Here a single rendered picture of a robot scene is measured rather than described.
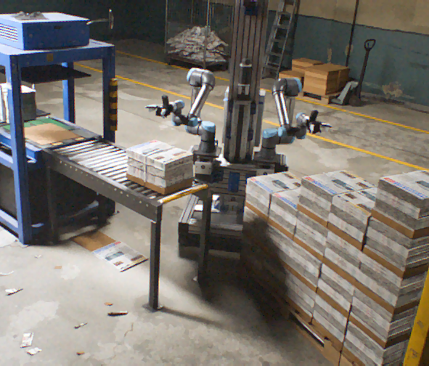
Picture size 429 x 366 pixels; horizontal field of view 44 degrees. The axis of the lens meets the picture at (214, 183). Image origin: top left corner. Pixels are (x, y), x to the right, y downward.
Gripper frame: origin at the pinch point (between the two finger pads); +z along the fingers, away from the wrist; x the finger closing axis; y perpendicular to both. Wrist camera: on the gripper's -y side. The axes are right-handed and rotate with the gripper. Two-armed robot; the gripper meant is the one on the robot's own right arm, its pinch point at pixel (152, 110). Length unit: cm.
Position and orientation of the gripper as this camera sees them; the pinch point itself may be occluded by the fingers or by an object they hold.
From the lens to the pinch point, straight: 394.3
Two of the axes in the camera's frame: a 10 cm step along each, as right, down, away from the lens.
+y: -1.8, 8.7, 4.5
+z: -5.4, 2.9, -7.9
